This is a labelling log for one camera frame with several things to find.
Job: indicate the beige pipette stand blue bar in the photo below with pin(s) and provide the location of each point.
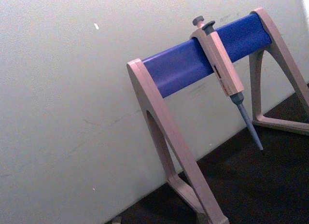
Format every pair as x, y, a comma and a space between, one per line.
178, 69

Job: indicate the beige pipette with grey tip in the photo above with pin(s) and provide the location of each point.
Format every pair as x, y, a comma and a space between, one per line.
222, 64

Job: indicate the black table cloth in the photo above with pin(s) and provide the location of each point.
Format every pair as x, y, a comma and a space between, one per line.
253, 180

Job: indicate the plain pale wall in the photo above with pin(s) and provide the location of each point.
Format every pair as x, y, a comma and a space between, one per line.
67, 88

